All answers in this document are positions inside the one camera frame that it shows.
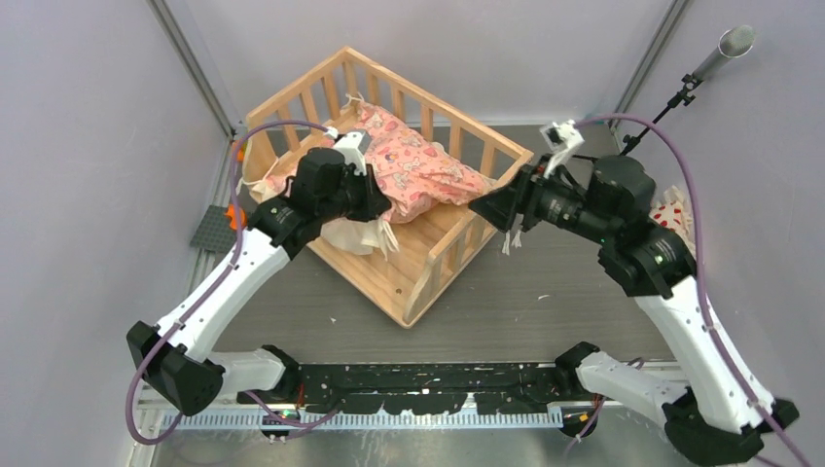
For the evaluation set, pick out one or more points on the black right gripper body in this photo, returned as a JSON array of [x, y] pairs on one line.
[[551, 200]]

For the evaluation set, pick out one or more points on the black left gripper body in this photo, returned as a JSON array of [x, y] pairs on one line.
[[356, 195]]

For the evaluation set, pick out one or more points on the pink unicorn print cushion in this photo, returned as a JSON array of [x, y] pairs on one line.
[[415, 174]]

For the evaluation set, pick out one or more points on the wooden slatted pet bed frame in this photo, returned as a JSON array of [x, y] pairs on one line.
[[438, 245]]

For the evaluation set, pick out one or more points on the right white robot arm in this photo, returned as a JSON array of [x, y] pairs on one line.
[[708, 418]]

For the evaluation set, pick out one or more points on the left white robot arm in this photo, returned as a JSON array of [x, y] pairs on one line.
[[176, 356]]

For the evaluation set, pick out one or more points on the orange and green toy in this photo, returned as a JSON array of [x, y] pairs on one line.
[[239, 150]]

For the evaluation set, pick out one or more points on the white strawberry print pillow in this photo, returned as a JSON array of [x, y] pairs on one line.
[[672, 210]]

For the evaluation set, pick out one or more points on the orange arch toy block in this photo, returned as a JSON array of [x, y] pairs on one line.
[[237, 217]]

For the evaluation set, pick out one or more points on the grey building block plate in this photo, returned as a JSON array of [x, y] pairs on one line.
[[214, 232]]

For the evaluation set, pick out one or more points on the microphone on black stand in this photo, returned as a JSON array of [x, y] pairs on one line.
[[732, 44]]

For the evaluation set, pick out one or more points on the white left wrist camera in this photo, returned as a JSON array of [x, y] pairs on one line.
[[353, 145]]

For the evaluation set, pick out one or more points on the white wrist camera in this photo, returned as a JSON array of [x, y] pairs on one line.
[[353, 145], [564, 140]]

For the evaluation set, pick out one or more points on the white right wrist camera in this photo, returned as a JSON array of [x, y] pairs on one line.
[[564, 140]]

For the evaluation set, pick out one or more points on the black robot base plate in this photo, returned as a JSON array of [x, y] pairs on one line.
[[496, 388]]

